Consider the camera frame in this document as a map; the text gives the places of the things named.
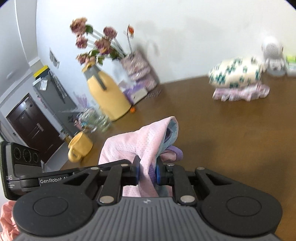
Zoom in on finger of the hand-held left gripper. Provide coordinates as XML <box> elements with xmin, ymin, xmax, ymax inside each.
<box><xmin>77</xmin><ymin>159</ymin><xmax>134</xmax><ymax>173</ymax></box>

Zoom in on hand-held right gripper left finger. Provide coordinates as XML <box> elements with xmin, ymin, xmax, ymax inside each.
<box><xmin>63</xmin><ymin>156</ymin><xmax>141</xmax><ymax>206</ymax></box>

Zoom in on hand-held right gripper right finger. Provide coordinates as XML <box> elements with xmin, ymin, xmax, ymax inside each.
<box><xmin>155</xmin><ymin>158</ymin><xmax>233</xmax><ymax>206</ymax></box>

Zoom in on pink and blue pastel garment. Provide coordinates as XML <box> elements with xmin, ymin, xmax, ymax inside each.
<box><xmin>99</xmin><ymin>116</ymin><xmax>184</xmax><ymax>198</ymax></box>

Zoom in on yellow mug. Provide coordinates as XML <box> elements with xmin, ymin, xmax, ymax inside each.
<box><xmin>68</xmin><ymin>132</ymin><xmax>93</xmax><ymax>163</ymax></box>

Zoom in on dark brown door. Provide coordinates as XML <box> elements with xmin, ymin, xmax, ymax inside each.
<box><xmin>6</xmin><ymin>93</ymin><xmax>64</xmax><ymax>163</ymax></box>

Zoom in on clear plastic organizer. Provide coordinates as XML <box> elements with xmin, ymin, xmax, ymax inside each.
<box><xmin>60</xmin><ymin>107</ymin><xmax>102</xmax><ymax>135</ymax></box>

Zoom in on yellow thermos jug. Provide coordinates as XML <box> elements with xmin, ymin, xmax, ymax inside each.
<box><xmin>81</xmin><ymin>64</ymin><xmax>132</xmax><ymax>121</ymax></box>

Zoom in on purple feathery decoration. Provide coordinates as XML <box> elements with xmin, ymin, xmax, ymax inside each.
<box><xmin>73</xmin><ymin>91</ymin><xmax>89</xmax><ymax>109</ymax></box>

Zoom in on purple tissue box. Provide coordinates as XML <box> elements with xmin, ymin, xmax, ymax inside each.
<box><xmin>122</xmin><ymin>82</ymin><xmax>149</xmax><ymax>104</ymax></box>

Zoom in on grey refrigerator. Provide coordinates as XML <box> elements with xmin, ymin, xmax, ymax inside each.
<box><xmin>32</xmin><ymin>71</ymin><xmax>78</xmax><ymax>137</ymax></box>

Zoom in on yellow and black box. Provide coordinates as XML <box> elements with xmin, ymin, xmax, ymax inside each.
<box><xmin>33</xmin><ymin>65</ymin><xmax>49</xmax><ymax>79</ymax></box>

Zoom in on purple knitted vase cover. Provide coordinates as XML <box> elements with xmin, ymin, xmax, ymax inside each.
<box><xmin>121</xmin><ymin>51</ymin><xmax>160</xmax><ymax>91</ymax></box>

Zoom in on pink floral folded cloth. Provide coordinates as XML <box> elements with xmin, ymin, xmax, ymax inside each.
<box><xmin>212</xmin><ymin>83</ymin><xmax>270</xmax><ymax>102</ymax></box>

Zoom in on dried rose bouquet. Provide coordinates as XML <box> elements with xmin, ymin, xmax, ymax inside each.
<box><xmin>70</xmin><ymin>17</ymin><xmax>135</xmax><ymax>65</ymax></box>

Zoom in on cream green-flowered folded cloth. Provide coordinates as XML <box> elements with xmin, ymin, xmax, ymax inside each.
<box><xmin>208</xmin><ymin>57</ymin><xmax>264</xmax><ymax>89</ymax></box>

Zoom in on white astronaut speaker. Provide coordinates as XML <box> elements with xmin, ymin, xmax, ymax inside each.
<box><xmin>261</xmin><ymin>36</ymin><xmax>287</xmax><ymax>77</ymax></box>

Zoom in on wall poster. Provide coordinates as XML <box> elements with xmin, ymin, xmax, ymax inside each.
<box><xmin>49</xmin><ymin>47</ymin><xmax>60</xmax><ymax>69</ymax></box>

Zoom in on small boxes by wall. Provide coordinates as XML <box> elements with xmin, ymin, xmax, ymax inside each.
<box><xmin>286</xmin><ymin>54</ymin><xmax>296</xmax><ymax>76</ymax></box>

